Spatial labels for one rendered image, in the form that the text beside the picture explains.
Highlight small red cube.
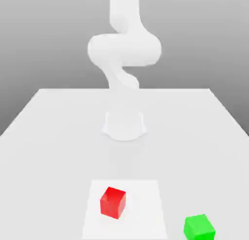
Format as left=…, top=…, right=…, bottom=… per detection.
left=99, top=186, right=126, bottom=220

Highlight small green cube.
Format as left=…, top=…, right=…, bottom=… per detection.
left=183, top=214, right=216, bottom=240

